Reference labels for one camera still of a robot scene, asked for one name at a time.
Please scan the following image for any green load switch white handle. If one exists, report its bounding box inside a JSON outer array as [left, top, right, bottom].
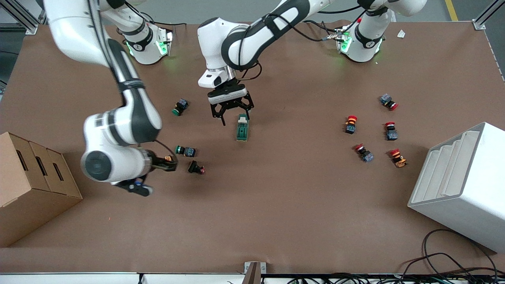
[[236, 113, 250, 142]]

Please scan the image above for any brown paper table cover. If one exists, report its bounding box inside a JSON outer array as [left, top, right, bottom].
[[0, 21, 505, 275]]

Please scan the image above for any brown cardboard box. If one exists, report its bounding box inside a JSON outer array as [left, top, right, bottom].
[[0, 132, 83, 248]]

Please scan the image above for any red mushroom button orange block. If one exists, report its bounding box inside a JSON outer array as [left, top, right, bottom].
[[390, 149, 408, 168]]

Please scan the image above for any white stepped shelf box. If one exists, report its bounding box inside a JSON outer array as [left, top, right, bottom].
[[408, 121, 505, 254]]

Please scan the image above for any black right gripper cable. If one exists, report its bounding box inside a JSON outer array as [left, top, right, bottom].
[[153, 139, 177, 157]]

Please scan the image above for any black right base cable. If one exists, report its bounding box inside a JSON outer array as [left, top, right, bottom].
[[125, 2, 187, 27]]

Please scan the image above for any grey metal camera bracket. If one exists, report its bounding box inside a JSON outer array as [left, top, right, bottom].
[[241, 261, 267, 284]]

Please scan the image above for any aluminium frame profile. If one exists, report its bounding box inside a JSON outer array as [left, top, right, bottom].
[[473, 0, 505, 31], [0, 0, 50, 35]]

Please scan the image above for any black cable bundle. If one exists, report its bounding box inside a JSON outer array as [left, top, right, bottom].
[[287, 272, 505, 284]]

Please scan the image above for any black looped floor cable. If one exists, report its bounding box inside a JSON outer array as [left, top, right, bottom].
[[398, 229, 499, 278]]

